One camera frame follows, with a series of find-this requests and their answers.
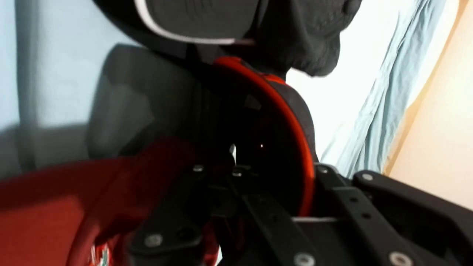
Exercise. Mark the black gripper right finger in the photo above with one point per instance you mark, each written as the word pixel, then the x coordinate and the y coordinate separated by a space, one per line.
pixel 393 222

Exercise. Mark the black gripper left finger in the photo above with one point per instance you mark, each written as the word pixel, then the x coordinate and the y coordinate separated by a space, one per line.
pixel 171 231

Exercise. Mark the black cap with white trim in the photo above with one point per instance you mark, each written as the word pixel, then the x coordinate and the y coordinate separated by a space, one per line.
pixel 295 34

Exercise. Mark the light blue bed sheet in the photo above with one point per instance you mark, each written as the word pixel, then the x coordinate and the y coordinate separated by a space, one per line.
pixel 44 64

